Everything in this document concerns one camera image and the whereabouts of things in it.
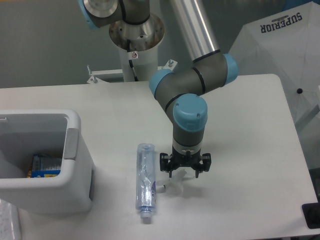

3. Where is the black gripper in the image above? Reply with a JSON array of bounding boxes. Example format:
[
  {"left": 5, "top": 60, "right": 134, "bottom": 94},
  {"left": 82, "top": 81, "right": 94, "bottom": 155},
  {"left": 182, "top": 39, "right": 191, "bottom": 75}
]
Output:
[{"left": 159, "top": 147, "right": 212, "bottom": 178}]

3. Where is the clear plastic wrapper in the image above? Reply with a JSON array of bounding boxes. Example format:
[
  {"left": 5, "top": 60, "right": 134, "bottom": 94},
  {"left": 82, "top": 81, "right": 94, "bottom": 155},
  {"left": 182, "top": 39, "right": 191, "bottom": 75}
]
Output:
[{"left": 156, "top": 168, "right": 195, "bottom": 198}]

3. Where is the crushed clear plastic bottle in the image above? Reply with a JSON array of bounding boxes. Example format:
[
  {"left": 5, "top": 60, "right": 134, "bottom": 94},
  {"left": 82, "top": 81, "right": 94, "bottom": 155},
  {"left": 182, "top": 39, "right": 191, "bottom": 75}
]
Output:
[{"left": 135, "top": 143, "right": 156, "bottom": 224}]

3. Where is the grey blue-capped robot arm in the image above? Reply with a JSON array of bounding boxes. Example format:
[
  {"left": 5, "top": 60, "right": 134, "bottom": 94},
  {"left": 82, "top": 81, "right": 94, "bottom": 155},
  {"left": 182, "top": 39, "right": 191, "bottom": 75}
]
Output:
[{"left": 78, "top": 0, "right": 238, "bottom": 175}]

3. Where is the white trash can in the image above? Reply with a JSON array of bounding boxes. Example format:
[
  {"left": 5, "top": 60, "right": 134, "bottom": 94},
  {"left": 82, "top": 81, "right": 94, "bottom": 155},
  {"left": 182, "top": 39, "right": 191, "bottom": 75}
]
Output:
[{"left": 0, "top": 109, "right": 95, "bottom": 214}]

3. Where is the black device at table edge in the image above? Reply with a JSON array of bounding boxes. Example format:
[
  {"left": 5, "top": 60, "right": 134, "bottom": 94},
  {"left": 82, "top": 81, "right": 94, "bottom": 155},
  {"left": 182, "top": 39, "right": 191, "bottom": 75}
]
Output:
[{"left": 302, "top": 202, "right": 320, "bottom": 229}]

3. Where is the blue yellow snack package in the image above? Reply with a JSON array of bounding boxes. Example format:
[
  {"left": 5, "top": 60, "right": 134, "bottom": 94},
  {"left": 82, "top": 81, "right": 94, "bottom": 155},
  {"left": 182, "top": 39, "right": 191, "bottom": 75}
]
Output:
[{"left": 27, "top": 154, "right": 62, "bottom": 178}]

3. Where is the white superior umbrella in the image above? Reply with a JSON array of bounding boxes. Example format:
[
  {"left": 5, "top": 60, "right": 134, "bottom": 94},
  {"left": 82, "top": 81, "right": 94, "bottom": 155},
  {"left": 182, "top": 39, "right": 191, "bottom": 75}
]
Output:
[{"left": 229, "top": 1, "right": 320, "bottom": 123}]

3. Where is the white metal base bracket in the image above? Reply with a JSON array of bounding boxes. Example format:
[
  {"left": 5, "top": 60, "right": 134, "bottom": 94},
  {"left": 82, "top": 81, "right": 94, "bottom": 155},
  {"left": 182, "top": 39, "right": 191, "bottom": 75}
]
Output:
[{"left": 87, "top": 59, "right": 178, "bottom": 84}]

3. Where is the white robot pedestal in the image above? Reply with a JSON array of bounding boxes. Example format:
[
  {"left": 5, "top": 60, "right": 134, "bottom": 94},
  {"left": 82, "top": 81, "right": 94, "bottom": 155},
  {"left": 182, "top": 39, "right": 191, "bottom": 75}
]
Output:
[{"left": 109, "top": 13, "right": 165, "bottom": 82}]

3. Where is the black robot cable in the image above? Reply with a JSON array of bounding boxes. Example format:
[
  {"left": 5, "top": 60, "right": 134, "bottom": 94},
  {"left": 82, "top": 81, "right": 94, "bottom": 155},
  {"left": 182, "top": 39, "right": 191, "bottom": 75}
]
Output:
[{"left": 126, "top": 39, "right": 139, "bottom": 82}]

